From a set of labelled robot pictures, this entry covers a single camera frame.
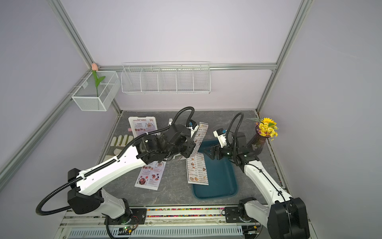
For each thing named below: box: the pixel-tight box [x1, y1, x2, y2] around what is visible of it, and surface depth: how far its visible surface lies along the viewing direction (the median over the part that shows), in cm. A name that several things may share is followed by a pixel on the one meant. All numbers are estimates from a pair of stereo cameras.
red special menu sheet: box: [134, 160, 167, 191], surface depth 88 cm
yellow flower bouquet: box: [246, 117, 280, 141], surface depth 80 cm
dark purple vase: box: [246, 123, 271, 155], surface depth 88 cm
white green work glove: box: [102, 134, 134, 162], surface depth 102 cm
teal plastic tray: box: [192, 139, 238, 199], surface depth 86 cm
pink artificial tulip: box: [91, 62, 106, 98], surface depth 92 cm
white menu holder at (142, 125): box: [128, 116, 159, 139], surface depth 93 cm
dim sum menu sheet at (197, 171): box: [186, 152, 209, 186], surface depth 86 cm
